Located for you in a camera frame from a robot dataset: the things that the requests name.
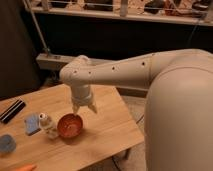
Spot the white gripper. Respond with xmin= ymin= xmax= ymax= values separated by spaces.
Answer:
xmin=70 ymin=85 xmax=98 ymax=115

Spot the small white bottle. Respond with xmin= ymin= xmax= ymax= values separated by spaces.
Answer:
xmin=39 ymin=113 xmax=58 ymax=139

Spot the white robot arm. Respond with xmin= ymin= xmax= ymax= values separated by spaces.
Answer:
xmin=60 ymin=49 xmax=213 ymax=171

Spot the red bowl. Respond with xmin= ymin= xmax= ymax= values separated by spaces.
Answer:
xmin=57 ymin=114 xmax=83 ymax=138

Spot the blue sponge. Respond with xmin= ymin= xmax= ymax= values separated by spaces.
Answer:
xmin=24 ymin=114 xmax=41 ymax=136

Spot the black striped remote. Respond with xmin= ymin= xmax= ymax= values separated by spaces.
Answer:
xmin=0 ymin=100 xmax=26 ymax=124

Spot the metal diagonal pole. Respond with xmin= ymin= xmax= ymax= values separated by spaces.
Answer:
xmin=24 ymin=0 xmax=60 ymax=59

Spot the orange object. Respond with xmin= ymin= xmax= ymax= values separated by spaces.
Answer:
xmin=13 ymin=165 xmax=37 ymax=171

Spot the blue round object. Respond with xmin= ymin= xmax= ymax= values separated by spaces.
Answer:
xmin=0 ymin=134 xmax=16 ymax=154

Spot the wooden shelf rail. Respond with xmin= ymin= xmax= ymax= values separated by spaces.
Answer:
xmin=22 ymin=0 xmax=213 ymax=27

